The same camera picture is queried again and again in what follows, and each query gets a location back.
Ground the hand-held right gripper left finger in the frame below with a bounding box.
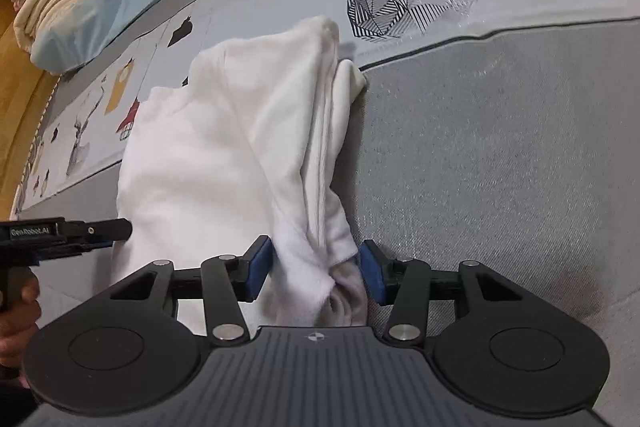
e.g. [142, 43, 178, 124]
[87, 234, 275, 348]

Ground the white long-sleeve shirt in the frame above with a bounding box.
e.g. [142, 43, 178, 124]
[112, 16, 368, 328]

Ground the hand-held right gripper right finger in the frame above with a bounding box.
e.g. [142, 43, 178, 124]
[359, 238, 541, 349]

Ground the wooden bed frame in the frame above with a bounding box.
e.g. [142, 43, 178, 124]
[0, 0, 56, 220]

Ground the person's left hand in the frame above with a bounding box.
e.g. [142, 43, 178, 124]
[0, 268, 42, 369]

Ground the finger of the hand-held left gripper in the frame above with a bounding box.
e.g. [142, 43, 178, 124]
[65, 217, 134, 253]

